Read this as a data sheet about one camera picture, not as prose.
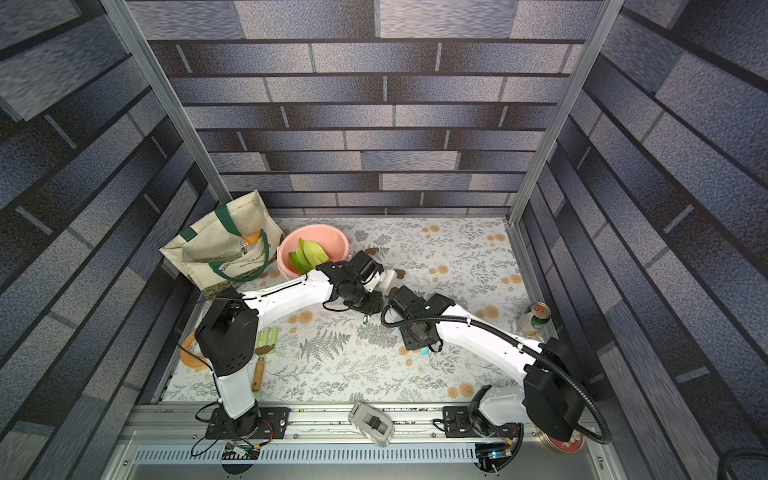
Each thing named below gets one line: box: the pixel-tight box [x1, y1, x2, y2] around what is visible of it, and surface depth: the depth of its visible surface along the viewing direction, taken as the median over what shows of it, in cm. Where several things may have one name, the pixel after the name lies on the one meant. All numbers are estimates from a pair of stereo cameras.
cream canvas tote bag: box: [160, 190, 285, 298], surface depth 95 cm
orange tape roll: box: [180, 332, 210, 369], surface depth 85 cm
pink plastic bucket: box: [277, 224, 351, 281], surface depth 94 cm
